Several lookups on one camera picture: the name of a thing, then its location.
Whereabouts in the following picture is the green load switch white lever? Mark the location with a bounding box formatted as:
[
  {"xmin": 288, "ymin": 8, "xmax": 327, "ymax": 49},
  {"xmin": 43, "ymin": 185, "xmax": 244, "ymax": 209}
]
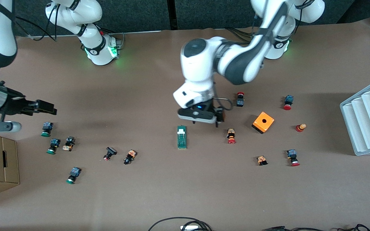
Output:
[{"xmin": 177, "ymin": 125, "xmax": 187, "ymax": 150}]

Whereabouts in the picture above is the green push button blue block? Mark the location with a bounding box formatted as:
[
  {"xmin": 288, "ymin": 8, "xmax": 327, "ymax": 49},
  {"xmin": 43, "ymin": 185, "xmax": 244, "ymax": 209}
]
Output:
[
  {"xmin": 41, "ymin": 122, "xmax": 54, "ymax": 138},
  {"xmin": 66, "ymin": 167, "xmax": 82, "ymax": 185},
  {"xmin": 46, "ymin": 138, "xmax": 61, "ymax": 155}
]

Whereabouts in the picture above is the red push button blue block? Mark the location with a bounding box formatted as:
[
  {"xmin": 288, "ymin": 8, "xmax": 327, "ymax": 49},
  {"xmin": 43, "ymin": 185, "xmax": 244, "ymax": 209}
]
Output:
[
  {"xmin": 283, "ymin": 95, "xmax": 294, "ymax": 111},
  {"xmin": 286, "ymin": 149, "xmax": 300, "ymax": 167}
]

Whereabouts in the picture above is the black square button red base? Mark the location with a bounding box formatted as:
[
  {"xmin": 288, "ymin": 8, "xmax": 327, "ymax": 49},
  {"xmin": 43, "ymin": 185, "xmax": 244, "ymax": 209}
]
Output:
[{"xmin": 103, "ymin": 147, "xmax": 118, "ymax": 161}]

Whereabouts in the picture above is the black push button orange block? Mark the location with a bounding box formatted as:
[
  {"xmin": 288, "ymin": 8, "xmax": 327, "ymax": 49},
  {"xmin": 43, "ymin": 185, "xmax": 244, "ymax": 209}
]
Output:
[{"xmin": 123, "ymin": 150, "xmax": 137, "ymax": 165}]

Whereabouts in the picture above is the white ridged plastic tray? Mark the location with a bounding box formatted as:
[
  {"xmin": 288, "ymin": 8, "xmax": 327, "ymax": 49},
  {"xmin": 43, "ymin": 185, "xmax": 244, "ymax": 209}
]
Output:
[{"xmin": 339, "ymin": 76, "xmax": 370, "ymax": 156}]

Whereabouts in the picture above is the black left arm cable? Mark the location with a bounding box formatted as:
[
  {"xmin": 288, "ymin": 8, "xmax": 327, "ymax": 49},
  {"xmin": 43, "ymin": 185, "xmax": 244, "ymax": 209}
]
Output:
[{"xmin": 216, "ymin": 97, "xmax": 234, "ymax": 112}]

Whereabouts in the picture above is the orange button enclosure box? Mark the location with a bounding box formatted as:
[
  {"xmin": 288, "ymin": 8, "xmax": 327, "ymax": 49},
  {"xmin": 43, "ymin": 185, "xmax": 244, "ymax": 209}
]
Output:
[{"xmin": 252, "ymin": 111, "xmax": 275, "ymax": 134}]

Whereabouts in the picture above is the black looped cable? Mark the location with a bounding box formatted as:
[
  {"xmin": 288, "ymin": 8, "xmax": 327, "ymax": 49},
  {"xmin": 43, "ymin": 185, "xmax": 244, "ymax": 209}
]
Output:
[{"xmin": 148, "ymin": 217, "xmax": 213, "ymax": 231}]

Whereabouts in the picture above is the black cable bundle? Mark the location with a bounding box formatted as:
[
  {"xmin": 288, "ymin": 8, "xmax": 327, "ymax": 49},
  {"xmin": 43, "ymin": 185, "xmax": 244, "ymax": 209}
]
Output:
[{"xmin": 262, "ymin": 224, "xmax": 370, "ymax": 231}]

